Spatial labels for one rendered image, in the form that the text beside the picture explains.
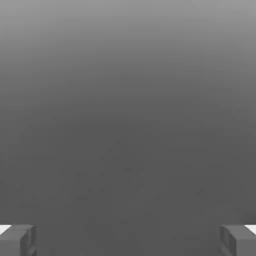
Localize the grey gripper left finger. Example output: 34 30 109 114
0 223 38 256

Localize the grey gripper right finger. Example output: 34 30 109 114
219 223 256 256

